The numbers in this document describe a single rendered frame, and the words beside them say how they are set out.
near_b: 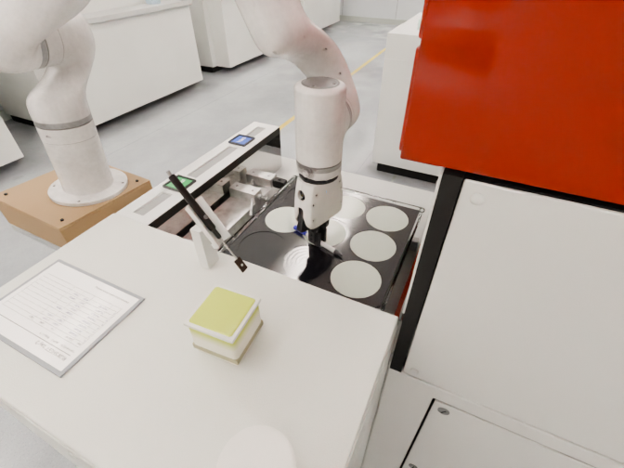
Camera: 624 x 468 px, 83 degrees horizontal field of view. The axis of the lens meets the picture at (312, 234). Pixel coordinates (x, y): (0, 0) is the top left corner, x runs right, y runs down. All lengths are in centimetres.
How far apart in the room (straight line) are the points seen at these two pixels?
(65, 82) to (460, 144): 86
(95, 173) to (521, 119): 94
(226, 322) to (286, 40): 41
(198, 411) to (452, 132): 43
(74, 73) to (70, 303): 55
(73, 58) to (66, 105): 10
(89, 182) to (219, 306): 65
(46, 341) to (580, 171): 69
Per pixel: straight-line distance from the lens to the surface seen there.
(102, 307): 65
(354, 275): 71
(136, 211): 86
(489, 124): 38
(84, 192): 108
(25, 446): 182
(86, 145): 103
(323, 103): 57
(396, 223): 85
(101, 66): 397
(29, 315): 71
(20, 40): 92
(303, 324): 55
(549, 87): 38
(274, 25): 58
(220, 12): 521
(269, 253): 76
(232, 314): 49
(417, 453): 95
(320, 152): 60
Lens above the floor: 141
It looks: 40 degrees down
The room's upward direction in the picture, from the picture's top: straight up
